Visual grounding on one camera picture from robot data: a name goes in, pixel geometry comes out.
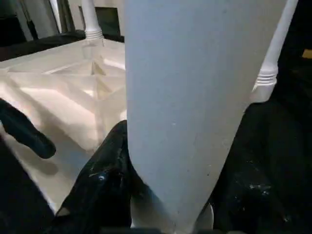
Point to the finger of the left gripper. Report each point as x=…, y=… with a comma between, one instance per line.
x=29, y=131

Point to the grey curtain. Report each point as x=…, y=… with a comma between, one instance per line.
x=41, y=17

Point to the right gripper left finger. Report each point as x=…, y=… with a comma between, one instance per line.
x=97, y=185

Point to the white plastic table leg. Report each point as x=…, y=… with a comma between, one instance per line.
x=190, y=97
x=92, y=24
x=275, y=44

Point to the black table mat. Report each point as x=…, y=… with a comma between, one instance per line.
x=280, y=117

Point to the white plastic table top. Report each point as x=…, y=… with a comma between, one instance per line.
x=61, y=97

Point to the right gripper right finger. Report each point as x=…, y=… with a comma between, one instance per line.
x=248, y=190

